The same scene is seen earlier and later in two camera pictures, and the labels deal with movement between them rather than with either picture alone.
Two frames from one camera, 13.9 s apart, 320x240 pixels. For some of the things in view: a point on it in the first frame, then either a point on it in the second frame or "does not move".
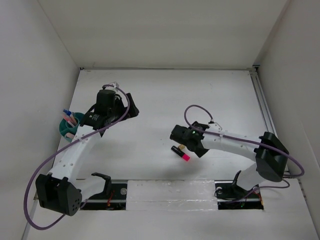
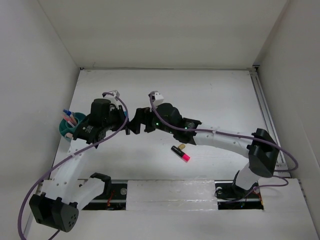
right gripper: (202, 151) -> (142, 116)
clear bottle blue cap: (67, 111) does not move
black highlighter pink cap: (180, 153) does not move
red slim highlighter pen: (68, 119) does not move
